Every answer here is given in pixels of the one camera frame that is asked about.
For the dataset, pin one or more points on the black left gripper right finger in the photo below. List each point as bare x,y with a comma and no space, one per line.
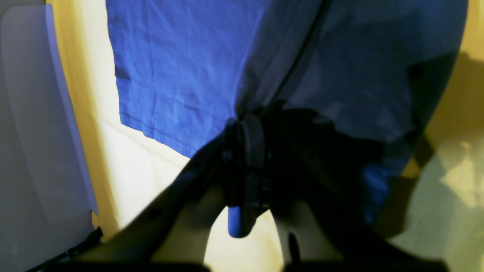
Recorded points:
322,199

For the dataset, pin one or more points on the dark blue-grey T-shirt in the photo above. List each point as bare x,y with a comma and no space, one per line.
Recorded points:
373,69

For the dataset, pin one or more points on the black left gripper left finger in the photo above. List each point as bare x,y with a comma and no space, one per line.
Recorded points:
171,234

